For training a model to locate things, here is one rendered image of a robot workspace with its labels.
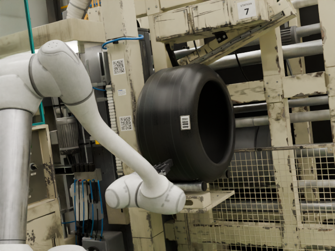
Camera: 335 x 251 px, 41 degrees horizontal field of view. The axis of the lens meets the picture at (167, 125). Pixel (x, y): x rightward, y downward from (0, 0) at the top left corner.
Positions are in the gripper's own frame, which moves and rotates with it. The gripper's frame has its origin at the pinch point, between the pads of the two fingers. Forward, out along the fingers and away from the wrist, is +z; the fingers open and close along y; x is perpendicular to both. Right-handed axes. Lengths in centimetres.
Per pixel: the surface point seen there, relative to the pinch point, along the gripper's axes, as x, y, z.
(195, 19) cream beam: -61, 0, 55
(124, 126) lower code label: -14.5, 35.1, 22.6
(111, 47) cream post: -55, 37, 28
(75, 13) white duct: -81, 82, 60
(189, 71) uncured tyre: -37.1, -8.1, 20.4
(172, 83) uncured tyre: -33.5, -3.0, 12.6
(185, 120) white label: -17.7, -10.4, 4.2
